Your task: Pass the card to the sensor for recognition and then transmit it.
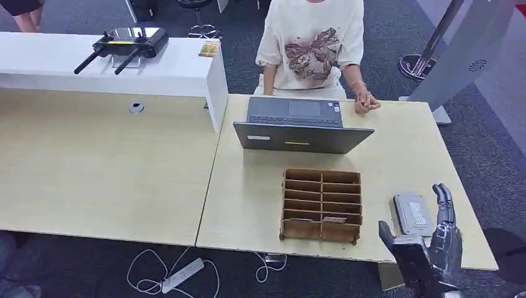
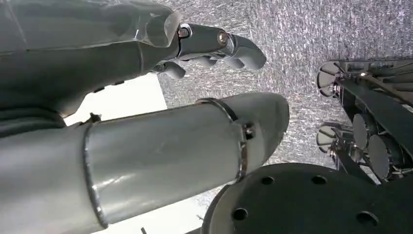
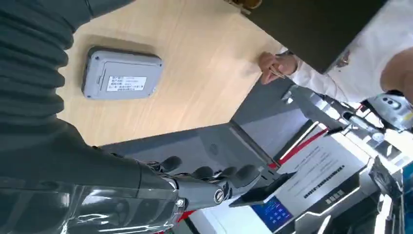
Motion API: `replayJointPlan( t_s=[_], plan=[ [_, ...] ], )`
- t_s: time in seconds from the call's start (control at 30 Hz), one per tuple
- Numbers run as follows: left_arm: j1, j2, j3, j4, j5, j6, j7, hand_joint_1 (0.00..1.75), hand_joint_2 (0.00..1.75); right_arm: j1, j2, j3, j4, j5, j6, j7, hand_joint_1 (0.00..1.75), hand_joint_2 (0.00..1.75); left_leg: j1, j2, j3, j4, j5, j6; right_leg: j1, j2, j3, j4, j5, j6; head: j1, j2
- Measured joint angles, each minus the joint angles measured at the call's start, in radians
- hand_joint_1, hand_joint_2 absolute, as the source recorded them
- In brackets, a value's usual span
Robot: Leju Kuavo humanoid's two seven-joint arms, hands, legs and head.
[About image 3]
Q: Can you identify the person's left hand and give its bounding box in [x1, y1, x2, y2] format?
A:
[258, 50, 299, 86]

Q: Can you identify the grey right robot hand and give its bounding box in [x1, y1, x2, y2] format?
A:
[0, 117, 263, 234]

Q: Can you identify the white rounded device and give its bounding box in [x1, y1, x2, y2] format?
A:
[367, 93, 413, 131]

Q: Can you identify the flat grey labelled device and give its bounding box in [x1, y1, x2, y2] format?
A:
[81, 45, 164, 101]

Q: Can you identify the kiosk with blue screen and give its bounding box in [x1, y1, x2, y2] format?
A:
[228, 130, 406, 234]

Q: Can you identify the person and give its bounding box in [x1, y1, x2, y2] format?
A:
[283, 0, 413, 108]

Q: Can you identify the white printed paper sign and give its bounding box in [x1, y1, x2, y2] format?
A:
[274, 135, 371, 217]

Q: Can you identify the red barrier belt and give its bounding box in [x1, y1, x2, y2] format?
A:
[268, 128, 329, 170]

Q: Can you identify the metal stanchion post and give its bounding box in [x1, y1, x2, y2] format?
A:
[282, 84, 387, 143]

